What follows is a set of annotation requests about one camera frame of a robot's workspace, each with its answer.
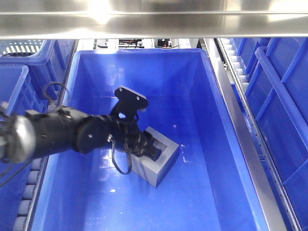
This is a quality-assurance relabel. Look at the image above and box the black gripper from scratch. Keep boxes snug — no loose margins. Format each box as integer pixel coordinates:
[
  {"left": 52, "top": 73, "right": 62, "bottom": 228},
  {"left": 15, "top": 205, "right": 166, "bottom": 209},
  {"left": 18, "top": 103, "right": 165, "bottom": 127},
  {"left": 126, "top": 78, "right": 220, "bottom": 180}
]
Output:
[{"left": 107, "top": 113, "right": 161, "bottom": 162}]

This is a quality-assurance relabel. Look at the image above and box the gray square hollow base block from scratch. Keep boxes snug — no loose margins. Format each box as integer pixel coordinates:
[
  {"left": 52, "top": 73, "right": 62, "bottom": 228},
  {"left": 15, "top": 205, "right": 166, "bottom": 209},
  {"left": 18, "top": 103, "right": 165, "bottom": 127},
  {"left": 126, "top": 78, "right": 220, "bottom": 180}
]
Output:
[{"left": 132, "top": 127, "right": 179, "bottom": 188}]

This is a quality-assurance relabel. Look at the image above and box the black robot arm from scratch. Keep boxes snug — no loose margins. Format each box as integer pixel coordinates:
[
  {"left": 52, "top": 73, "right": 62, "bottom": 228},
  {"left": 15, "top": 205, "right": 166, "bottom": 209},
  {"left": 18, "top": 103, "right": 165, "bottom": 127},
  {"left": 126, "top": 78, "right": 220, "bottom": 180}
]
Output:
[{"left": 0, "top": 102, "right": 162, "bottom": 163}]

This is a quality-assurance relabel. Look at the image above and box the large blue target bin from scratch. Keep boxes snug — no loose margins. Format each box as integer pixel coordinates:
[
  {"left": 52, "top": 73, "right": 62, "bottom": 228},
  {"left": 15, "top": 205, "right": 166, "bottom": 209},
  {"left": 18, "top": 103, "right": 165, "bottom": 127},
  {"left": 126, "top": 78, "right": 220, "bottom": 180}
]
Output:
[{"left": 32, "top": 49, "right": 268, "bottom": 231}]

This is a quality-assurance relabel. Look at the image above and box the blue bin left of target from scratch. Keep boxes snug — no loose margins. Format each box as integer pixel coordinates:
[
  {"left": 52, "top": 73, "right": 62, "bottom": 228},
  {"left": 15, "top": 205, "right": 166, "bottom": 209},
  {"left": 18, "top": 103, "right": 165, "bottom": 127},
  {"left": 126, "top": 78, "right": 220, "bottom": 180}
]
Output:
[{"left": 0, "top": 39, "right": 77, "bottom": 231}]

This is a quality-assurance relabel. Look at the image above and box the blue bin of target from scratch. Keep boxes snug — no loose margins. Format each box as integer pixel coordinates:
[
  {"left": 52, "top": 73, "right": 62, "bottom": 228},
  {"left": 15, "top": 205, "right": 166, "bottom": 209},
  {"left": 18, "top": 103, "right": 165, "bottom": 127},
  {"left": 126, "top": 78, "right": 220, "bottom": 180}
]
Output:
[
  {"left": 225, "top": 37, "right": 308, "bottom": 231},
  {"left": 0, "top": 39, "right": 77, "bottom": 231}
]

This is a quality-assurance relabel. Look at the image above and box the blue bin right of target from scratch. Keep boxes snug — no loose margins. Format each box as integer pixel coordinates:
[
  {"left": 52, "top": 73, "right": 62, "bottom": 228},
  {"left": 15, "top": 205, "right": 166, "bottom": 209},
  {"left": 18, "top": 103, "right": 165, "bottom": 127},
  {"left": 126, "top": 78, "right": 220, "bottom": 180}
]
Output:
[{"left": 225, "top": 37, "right": 308, "bottom": 231}]

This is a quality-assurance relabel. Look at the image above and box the translucent plastic basket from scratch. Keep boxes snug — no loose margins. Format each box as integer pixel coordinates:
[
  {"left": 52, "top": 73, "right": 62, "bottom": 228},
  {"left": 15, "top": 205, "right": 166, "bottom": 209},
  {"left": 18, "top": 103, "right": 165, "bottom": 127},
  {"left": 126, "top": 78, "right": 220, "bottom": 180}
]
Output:
[{"left": 0, "top": 39, "right": 44, "bottom": 57}]

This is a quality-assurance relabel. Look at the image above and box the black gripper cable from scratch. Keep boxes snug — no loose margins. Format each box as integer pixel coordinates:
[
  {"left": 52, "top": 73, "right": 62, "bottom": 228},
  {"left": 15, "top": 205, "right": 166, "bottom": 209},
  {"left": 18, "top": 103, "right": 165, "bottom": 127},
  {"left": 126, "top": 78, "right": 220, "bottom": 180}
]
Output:
[{"left": 110, "top": 138, "right": 133, "bottom": 175}]

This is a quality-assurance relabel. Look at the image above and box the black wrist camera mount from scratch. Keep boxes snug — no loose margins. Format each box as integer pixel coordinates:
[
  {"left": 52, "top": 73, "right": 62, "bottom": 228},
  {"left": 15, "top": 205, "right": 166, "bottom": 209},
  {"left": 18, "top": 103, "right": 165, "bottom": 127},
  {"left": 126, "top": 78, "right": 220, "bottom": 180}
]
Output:
[{"left": 110, "top": 86, "right": 149, "bottom": 121}]

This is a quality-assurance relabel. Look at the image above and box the steel roller shelf frame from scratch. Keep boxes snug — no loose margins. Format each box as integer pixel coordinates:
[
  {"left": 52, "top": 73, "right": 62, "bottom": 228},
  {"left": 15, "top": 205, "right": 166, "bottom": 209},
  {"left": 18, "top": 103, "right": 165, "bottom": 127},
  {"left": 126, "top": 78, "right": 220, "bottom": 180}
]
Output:
[{"left": 0, "top": 0, "right": 308, "bottom": 231}]

